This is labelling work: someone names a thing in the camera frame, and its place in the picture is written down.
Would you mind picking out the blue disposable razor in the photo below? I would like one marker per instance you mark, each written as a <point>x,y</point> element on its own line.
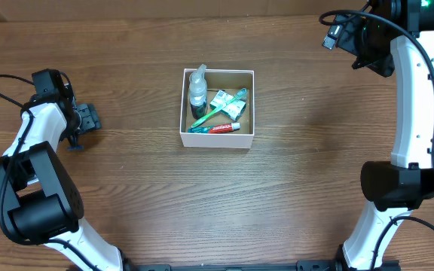
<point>73,144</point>

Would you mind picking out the Colgate toothpaste tube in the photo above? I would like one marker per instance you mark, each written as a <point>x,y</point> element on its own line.
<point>217,129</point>

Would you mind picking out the white cardboard box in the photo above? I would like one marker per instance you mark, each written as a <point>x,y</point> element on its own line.
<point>220,79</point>

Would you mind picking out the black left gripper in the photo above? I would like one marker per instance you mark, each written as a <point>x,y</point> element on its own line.
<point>92,118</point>

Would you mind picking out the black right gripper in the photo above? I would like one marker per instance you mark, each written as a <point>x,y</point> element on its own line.
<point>354,32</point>

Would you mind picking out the green white soap packet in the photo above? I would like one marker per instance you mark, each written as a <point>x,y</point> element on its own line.
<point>234,110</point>

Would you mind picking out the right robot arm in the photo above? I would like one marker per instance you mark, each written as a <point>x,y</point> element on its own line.
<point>391,38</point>

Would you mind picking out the clear soap pump bottle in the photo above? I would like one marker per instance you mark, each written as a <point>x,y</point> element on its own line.
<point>198,92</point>

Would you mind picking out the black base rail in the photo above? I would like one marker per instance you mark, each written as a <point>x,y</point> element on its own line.
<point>301,265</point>

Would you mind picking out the green white toothbrush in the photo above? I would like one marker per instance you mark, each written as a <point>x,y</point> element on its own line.
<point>239,96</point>

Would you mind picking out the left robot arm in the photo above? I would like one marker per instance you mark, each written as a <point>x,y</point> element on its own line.
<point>39,202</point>

